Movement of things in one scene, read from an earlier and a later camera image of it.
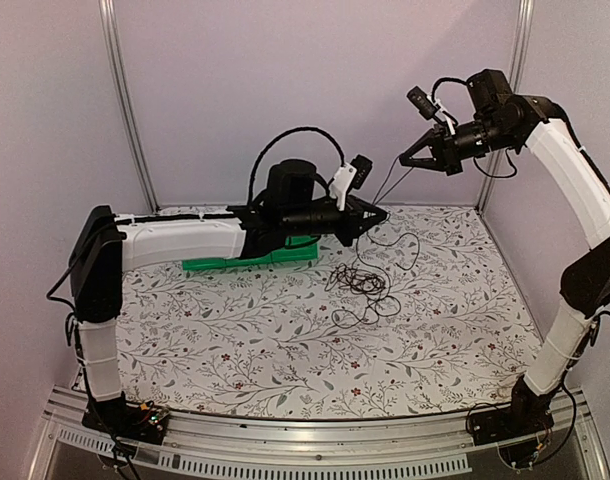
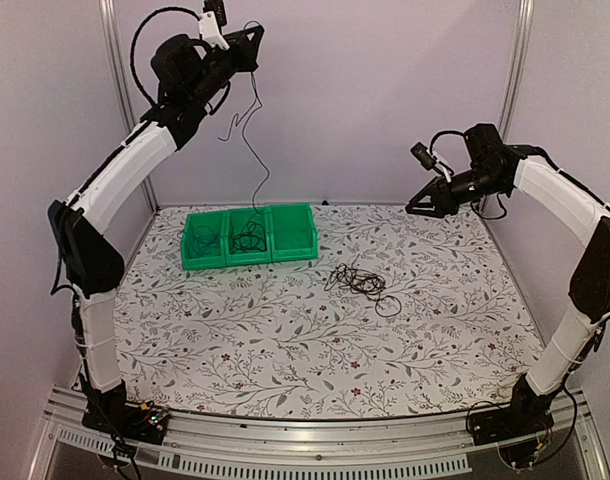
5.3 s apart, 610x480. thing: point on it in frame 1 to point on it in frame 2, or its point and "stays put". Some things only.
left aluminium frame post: (128, 113) stays put
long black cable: (381, 223) to (263, 186)
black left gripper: (355, 226) to (248, 53)
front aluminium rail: (191, 443) stays put
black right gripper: (443, 160) to (441, 195)
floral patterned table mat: (419, 316) stays put
